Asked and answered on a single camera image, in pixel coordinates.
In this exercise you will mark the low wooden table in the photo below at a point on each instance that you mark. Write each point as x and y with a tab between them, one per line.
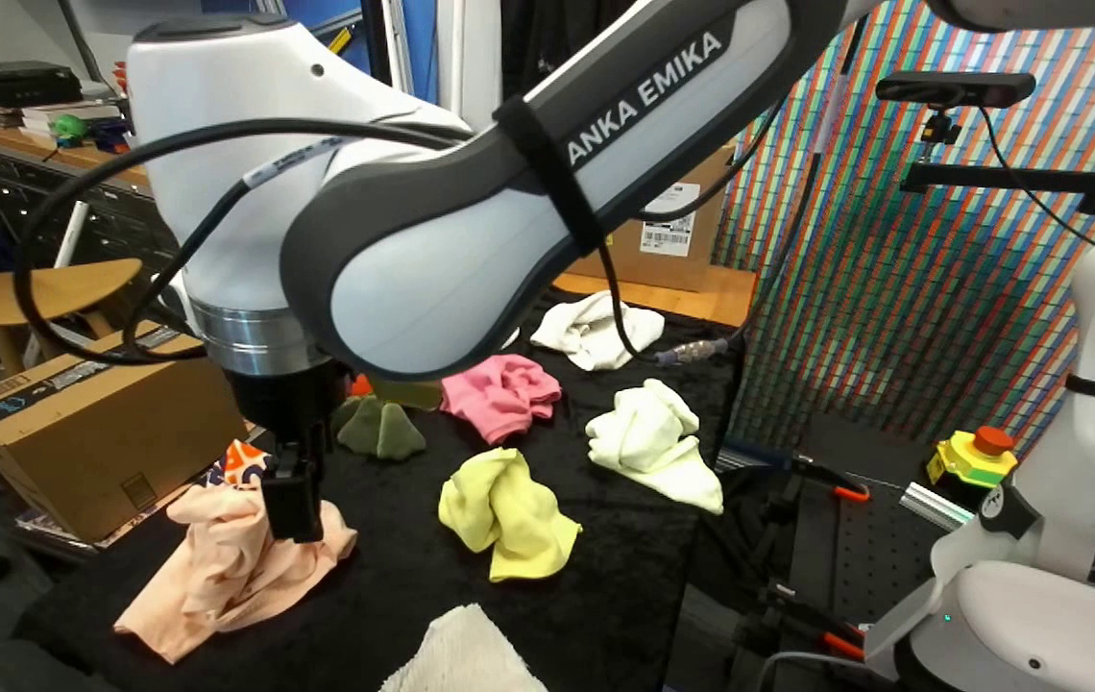
701	298

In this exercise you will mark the wooden stool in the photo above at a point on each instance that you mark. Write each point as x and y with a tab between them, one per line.
31	294

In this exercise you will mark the dark green cloth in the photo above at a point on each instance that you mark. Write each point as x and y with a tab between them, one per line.
377	430

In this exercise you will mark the black vertical pole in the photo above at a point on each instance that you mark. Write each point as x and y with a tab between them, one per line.
382	38

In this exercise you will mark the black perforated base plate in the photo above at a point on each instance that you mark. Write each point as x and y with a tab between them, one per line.
868	561

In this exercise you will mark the pale green cloth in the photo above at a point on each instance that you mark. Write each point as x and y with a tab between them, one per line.
649	442

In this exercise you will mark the yellow red emergency stop button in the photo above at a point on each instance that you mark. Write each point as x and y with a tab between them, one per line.
969	462

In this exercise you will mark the cardboard box with white label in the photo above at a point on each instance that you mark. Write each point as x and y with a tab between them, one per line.
713	242

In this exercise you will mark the colourful patterned backdrop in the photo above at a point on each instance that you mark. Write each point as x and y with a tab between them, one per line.
853	294

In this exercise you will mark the pink cloth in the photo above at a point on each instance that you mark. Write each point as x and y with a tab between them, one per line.
503	397

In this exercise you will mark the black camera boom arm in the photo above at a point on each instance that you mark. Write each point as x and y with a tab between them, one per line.
994	179

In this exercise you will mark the cream white towel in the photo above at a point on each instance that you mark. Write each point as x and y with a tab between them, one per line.
578	333

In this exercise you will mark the silver metal bar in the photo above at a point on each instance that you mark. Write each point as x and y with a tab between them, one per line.
937	506

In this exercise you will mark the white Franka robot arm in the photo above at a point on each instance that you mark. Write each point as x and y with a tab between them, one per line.
415	283

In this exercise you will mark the small green object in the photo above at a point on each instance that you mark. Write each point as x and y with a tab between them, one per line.
66	127

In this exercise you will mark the wooden top workbench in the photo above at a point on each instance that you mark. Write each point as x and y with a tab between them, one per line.
8	143

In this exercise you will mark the black equipment case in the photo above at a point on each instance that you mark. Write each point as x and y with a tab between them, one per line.
20	83

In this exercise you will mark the black table cover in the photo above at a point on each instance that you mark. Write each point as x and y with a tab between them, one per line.
377	576

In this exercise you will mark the small white cloth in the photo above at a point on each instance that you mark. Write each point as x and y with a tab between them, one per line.
464	655

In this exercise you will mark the yellow cloth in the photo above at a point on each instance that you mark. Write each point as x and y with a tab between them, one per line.
508	514

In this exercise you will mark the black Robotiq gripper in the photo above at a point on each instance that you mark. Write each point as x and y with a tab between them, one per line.
291	410

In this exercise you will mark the black stereo camera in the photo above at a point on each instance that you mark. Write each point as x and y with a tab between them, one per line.
956	84

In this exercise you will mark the cardboard box with black tape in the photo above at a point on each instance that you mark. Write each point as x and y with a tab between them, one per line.
99	446

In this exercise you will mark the peach cloth with orange print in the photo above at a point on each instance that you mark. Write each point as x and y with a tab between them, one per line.
212	576

